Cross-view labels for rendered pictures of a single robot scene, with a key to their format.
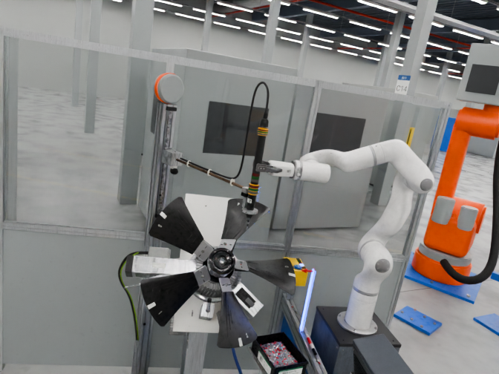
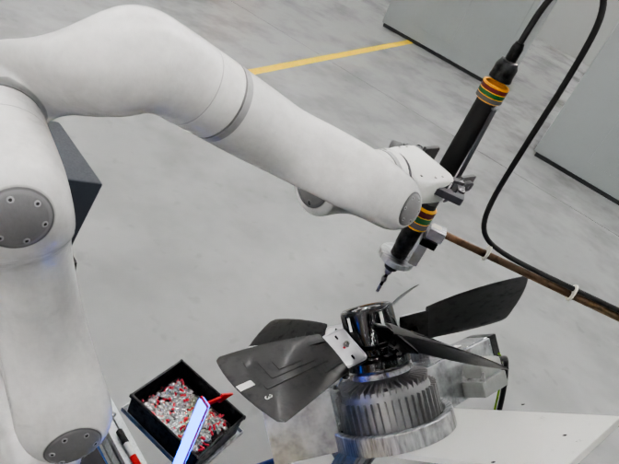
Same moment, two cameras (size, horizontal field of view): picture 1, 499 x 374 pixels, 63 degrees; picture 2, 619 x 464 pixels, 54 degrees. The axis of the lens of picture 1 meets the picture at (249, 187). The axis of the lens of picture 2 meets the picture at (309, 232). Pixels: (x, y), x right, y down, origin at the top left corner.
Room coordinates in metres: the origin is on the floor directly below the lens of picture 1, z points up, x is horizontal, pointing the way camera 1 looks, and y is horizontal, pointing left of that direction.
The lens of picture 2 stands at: (2.28, -0.78, 2.04)
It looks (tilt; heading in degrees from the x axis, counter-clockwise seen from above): 33 degrees down; 138
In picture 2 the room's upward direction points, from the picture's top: 25 degrees clockwise
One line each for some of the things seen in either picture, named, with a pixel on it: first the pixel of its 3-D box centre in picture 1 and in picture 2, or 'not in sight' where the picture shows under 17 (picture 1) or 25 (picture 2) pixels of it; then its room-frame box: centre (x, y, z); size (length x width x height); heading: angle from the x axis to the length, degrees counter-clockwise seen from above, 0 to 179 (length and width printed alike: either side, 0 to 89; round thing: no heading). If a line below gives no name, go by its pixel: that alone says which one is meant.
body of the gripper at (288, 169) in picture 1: (281, 168); (409, 173); (1.70, -0.12, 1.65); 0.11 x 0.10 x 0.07; 101
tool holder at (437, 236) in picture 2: (249, 200); (412, 241); (1.68, -0.01, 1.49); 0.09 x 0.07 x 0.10; 46
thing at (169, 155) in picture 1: (171, 157); not in sight; (2.11, 0.43, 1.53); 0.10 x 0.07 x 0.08; 46
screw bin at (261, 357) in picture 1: (278, 355); (185, 414); (1.55, -0.24, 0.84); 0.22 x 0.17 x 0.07; 27
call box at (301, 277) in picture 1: (293, 272); not in sight; (2.04, -0.31, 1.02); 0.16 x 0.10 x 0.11; 11
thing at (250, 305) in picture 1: (243, 301); (302, 423); (1.72, -0.06, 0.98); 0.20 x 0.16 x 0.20; 11
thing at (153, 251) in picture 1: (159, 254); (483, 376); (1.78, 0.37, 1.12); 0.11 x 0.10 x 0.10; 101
